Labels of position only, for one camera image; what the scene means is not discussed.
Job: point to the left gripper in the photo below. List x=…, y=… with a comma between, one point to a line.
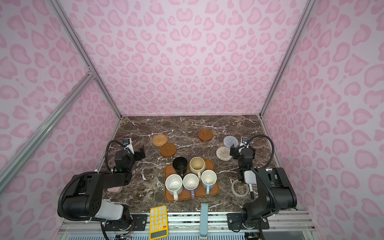
x=137, y=153

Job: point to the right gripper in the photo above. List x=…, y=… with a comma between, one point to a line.
x=237, y=151

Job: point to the multicolour braided coaster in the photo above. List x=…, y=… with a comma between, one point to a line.
x=223, y=154

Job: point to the grey round coaster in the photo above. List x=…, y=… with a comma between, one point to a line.
x=230, y=141

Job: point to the woven rattan coaster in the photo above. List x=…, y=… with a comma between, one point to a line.
x=160, y=140

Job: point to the dark wooden coaster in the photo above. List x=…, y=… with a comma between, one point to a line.
x=168, y=150

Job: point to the brown wooden coaster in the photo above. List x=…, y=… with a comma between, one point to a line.
x=205, y=135

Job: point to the white mug blue handle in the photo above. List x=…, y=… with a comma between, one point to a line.
x=209, y=180

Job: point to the cream yellow mug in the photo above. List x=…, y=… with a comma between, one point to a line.
x=197, y=166

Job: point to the black mug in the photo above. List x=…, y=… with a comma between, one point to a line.
x=180, y=165

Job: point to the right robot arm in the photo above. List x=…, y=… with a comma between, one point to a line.
x=271, y=190

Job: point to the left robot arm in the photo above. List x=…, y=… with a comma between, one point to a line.
x=82, y=197

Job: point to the clear tape roll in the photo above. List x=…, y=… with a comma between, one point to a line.
x=236, y=193

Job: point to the pink pencil case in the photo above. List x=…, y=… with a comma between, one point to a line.
x=115, y=189

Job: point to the light blue bar tool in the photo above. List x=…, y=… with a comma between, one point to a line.
x=204, y=221

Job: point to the yellow calculator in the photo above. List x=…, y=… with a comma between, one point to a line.
x=159, y=223

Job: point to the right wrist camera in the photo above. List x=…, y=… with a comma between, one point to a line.
x=244, y=143

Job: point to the white mug purple handle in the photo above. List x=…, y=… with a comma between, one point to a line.
x=191, y=183

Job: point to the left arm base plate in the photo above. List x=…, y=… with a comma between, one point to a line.
x=139, y=222

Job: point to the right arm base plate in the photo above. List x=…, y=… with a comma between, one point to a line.
x=237, y=222

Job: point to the aluminium front rail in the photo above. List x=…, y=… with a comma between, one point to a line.
x=287, y=225

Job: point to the aluminium diagonal frame bar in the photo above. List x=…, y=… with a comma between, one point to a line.
x=20, y=159

